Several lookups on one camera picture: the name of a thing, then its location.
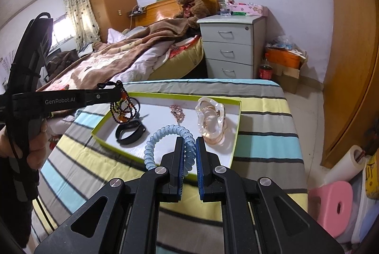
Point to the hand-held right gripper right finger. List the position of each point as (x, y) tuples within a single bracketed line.
[(202, 171)]

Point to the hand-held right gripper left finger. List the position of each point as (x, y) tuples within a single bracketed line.
[(177, 171)]

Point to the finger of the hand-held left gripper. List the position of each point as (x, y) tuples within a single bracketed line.
[(103, 96)]

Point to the clear hair claw clip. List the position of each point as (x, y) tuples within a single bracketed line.
[(210, 123)]

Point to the black fitness band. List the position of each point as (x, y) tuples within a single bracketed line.
[(124, 140)]

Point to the green shallow cardboard box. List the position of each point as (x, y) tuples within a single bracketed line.
[(161, 116)]

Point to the person's left forearm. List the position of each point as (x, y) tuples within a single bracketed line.
[(14, 212)]

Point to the person's left hand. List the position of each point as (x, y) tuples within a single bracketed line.
[(37, 150)]

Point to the dark jacket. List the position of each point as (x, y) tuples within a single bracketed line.
[(63, 64)]

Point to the brown blanket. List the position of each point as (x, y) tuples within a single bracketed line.
[(118, 46)]

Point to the striped tablecloth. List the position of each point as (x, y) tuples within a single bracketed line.
[(263, 129)]

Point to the window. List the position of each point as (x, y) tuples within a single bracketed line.
[(62, 32)]

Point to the dotted curtain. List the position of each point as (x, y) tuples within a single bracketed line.
[(80, 14)]

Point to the red and yellow cushion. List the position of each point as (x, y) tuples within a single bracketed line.
[(185, 64)]

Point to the wooden bed headboard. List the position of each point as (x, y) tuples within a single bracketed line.
[(157, 12)]

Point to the red soda bottle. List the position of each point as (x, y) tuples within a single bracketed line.
[(265, 70)]

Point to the brown teddy bear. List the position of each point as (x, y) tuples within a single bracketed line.
[(192, 5)]

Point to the white nightstand with drawers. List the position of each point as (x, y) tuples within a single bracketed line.
[(231, 46)]

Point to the pink plastic stool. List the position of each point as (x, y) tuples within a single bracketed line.
[(328, 209)]

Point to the orange storage box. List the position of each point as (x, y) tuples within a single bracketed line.
[(284, 58)]

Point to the white paper roll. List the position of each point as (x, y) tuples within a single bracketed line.
[(346, 165)]

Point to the small bottles on nightstand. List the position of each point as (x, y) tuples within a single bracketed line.
[(225, 6)]

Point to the clear plastic bags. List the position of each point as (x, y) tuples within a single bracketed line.
[(285, 42)]

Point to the pink flowered box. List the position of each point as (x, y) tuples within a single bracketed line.
[(247, 8)]

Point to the yellow bag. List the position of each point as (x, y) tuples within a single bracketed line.
[(373, 180)]

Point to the large wooden wardrobe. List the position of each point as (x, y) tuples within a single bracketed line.
[(352, 49)]

